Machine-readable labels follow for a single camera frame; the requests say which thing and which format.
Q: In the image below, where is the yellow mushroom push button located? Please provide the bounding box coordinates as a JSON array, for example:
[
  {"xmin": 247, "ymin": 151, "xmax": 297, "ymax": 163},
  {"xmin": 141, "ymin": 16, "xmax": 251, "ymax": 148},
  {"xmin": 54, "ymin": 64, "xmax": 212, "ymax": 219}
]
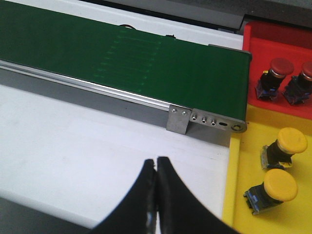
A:
[
  {"xmin": 243, "ymin": 169, "xmax": 298, "ymax": 215},
  {"xmin": 260, "ymin": 127, "xmax": 308, "ymax": 170}
]

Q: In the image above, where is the conveyor end plate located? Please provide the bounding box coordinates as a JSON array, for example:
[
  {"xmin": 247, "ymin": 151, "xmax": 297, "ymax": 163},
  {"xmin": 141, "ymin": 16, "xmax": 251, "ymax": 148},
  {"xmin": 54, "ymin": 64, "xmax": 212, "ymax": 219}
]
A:
[{"xmin": 190, "ymin": 108, "xmax": 247, "ymax": 133}]

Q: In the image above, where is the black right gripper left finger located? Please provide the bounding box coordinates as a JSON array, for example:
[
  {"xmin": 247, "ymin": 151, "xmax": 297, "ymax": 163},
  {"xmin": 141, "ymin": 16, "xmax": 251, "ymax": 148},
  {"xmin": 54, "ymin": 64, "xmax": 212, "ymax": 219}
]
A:
[{"xmin": 90, "ymin": 159, "xmax": 157, "ymax": 234}]

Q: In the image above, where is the yellow plastic bin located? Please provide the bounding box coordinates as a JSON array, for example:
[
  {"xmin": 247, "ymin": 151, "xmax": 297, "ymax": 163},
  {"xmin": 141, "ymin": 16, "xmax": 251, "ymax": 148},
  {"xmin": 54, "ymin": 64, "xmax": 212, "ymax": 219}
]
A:
[{"xmin": 222, "ymin": 118, "xmax": 312, "ymax": 234}]

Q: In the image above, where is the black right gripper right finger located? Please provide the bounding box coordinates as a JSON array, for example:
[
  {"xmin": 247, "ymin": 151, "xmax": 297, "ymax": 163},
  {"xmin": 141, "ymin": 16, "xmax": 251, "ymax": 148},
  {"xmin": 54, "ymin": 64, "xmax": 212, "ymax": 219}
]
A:
[{"xmin": 157, "ymin": 156, "xmax": 238, "ymax": 234}]

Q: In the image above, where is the red plastic bin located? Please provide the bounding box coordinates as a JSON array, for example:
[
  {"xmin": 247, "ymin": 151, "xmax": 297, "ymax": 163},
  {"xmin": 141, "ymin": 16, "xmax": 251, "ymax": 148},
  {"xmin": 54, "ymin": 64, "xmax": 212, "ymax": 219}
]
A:
[{"xmin": 243, "ymin": 21, "xmax": 312, "ymax": 119}]

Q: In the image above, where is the green conveyor belt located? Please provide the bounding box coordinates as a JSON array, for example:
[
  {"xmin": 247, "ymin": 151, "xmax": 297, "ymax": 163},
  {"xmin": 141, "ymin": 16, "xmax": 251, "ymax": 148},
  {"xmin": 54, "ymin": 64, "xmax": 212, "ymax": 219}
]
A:
[{"xmin": 0, "ymin": 0, "xmax": 250, "ymax": 120}]

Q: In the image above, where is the steel conveyor support bracket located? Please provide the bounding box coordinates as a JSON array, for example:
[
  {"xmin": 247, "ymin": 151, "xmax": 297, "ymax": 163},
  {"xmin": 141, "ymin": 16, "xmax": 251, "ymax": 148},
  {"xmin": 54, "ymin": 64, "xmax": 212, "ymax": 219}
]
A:
[{"xmin": 166, "ymin": 104, "xmax": 192, "ymax": 135}]

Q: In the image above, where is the red mushroom push button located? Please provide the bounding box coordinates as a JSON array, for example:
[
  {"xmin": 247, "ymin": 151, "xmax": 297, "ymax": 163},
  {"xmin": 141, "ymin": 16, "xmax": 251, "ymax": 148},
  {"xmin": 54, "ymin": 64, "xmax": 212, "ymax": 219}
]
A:
[
  {"xmin": 255, "ymin": 58, "xmax": 294, "ymax": 101},
  {"xmin": 282, "ymin": 61, "xmax": 312, "ymax": 105}
]

